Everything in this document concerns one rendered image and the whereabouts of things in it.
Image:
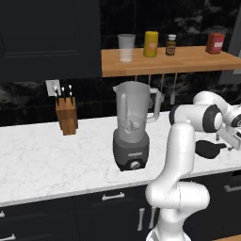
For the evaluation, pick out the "brown bottle with label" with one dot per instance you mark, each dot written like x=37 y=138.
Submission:
x=170 y=45

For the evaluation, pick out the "dark cupboard door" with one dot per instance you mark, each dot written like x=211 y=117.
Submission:
x=152 y=233
x=109 y=224

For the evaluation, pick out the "wooden knife block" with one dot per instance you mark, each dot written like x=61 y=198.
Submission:
x=66 y=117

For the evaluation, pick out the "white wall outlet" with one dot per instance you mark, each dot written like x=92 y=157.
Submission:
x=51 y=87

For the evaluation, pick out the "grey blender with clear jar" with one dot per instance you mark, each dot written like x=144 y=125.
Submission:
x=131 y=131

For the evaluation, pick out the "wooden wall shelf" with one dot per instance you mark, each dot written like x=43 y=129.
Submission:
x=175 y=64

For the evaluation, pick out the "dark drawer front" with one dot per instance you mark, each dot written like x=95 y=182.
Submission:
x=94 y=204
x=37 y=208
x=40 y=230

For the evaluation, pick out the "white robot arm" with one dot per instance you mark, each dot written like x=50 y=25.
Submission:
x=180 y=150

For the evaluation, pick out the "clear glass cup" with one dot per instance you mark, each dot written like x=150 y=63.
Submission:
x=126 y=47

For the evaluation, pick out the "hanging white utensil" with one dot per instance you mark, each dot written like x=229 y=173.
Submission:
x=162 y=82
x=149 y=79
x=173 y=94

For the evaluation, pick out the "black blender lid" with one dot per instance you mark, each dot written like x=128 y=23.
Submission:
x=207 y=149

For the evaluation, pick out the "red box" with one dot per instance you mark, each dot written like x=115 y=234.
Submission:
x=215 y=43

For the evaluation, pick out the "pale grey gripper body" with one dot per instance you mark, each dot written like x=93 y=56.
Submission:
x=231 y=135

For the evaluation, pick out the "dark wall cupboard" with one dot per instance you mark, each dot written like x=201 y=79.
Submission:
x=47 y=37

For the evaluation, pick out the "yellow can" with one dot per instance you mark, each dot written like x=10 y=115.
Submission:
x=151 y=44

